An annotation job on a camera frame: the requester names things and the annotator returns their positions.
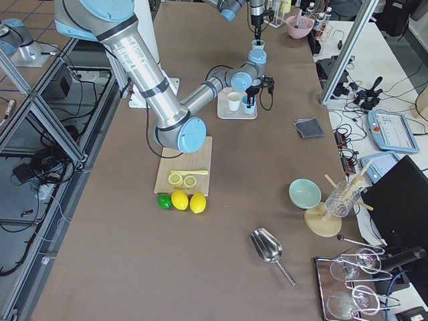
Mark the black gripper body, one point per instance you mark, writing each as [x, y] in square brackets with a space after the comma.
[250, 91]
[256, 20]

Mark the blue cup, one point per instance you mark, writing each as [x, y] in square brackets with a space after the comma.
[247, 111]

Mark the green cup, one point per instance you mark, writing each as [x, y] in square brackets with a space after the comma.
[257, 45]

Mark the cream cup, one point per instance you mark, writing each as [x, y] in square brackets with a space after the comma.
[233, 101]

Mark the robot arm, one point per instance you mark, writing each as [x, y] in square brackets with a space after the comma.
[229, 9]
[126, 29]

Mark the cream rabbit tray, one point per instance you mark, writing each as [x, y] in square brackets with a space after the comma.
[225, 113]

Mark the mirror tray with glasses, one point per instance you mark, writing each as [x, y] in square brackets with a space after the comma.
[346, 285]

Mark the yellow cup on rack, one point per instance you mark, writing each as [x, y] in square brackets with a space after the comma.
[286, 6]

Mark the metal muddler in bowl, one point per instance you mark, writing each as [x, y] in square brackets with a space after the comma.
[297, 19]

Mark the pink bowl with ice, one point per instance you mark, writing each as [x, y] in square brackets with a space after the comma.
[304, 27]

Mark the grey folded cloth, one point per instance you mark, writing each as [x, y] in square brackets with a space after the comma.
[308, 128]

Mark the yellow plastic knife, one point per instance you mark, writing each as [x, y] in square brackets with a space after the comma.
[195, 172]

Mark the lemon half far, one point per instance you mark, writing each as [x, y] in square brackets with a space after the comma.
[189, 181]

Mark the lemon half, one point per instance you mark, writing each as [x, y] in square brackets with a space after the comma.
[189, 181]
[175, 179]

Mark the green bowl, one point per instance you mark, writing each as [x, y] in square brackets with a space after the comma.
[304, 193]

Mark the lemon half near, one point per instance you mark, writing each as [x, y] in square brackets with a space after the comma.
[175, 179]

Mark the whole lemon right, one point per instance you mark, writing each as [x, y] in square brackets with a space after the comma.
[198, 203]

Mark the whole lemon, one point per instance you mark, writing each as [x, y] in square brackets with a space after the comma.
[198, 203]
[180, 200]

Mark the whole lemon left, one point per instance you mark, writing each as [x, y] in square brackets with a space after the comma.
[180, 200]

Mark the blue teach pendant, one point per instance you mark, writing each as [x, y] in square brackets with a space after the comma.
[391, 131]
[381, 163]

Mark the green lime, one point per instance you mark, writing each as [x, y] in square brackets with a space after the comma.
[164, 201]

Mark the clear glass on stand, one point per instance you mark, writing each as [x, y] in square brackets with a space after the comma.
[342, 199]

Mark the wooden cup tree stand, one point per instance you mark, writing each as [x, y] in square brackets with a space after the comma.
[327, 225]

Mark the metal scoop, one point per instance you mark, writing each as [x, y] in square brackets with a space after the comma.
[269, 249]

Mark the black laptop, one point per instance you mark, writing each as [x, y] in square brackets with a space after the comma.
[399, 201]

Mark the white wire cup rack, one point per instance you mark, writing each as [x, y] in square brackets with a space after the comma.
[279, 17]

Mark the aluminium frame post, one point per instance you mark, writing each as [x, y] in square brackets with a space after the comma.
[352, 38]

